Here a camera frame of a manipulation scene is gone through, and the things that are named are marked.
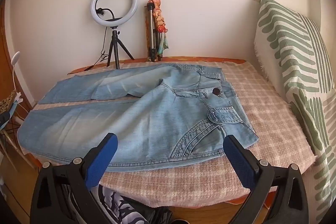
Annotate black ring light cable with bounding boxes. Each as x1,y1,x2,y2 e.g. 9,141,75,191
83,27,109,71

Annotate blue cloth item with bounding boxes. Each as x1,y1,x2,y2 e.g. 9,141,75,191
0,105,17,131

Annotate folded silver tripod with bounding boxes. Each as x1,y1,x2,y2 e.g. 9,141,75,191
144,3,163,62

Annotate light blue denim pants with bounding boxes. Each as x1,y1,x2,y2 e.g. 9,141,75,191
17,63,259,172

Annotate leopard print cloth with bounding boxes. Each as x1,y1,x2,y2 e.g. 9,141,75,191
0,91,16,114

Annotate pink checked blanket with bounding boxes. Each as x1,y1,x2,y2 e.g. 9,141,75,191
21,57,317,207

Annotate person's leg in zebra trousers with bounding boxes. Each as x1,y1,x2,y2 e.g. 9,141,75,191
62,183,174,224

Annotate white ring light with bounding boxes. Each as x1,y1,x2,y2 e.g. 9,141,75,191
91,0,138,29

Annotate white clip lamp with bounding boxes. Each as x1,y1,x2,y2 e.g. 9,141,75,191
10,51,24,104

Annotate green patterned white pillow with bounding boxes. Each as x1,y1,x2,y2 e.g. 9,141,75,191
253,0,336,197

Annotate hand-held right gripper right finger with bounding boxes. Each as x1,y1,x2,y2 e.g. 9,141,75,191
223,135,307,224

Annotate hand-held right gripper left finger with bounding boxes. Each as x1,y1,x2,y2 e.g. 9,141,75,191
29,132,118,224

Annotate brown wooden door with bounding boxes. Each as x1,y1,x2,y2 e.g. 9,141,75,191
0,7,34,111

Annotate black gooseneck phone holder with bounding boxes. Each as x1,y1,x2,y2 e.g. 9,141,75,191
96,7,124,22

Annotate orange bed sheet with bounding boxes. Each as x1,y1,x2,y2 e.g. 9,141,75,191
68,56,247,75

